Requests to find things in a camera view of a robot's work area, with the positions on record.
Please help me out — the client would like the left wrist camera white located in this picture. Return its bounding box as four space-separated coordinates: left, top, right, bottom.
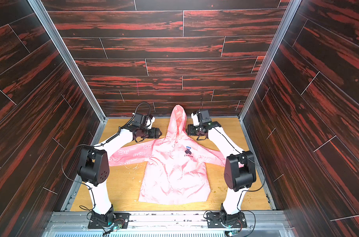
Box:
146 115 155 129

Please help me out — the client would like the aluminium front rail frame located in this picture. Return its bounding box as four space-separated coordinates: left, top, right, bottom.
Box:
43 210 296 237

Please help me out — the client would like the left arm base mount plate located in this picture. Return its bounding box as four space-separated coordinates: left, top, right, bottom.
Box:
88 212 131 230

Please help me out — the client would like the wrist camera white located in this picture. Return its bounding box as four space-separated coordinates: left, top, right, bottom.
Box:
191 112 200 126
146 115 155 129

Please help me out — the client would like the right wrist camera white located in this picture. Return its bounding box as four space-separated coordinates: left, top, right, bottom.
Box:
191 112 200 126

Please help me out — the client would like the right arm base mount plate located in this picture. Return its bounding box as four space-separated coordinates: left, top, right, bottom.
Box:
203 211 247 229

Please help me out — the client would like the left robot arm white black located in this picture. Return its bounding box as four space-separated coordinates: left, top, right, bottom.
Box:
77 113 162 215

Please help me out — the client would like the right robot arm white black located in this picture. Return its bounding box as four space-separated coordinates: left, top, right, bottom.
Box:
186 110 256 218

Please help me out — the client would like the pink hooded jacket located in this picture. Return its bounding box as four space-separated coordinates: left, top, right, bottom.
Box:
109 105 243 205

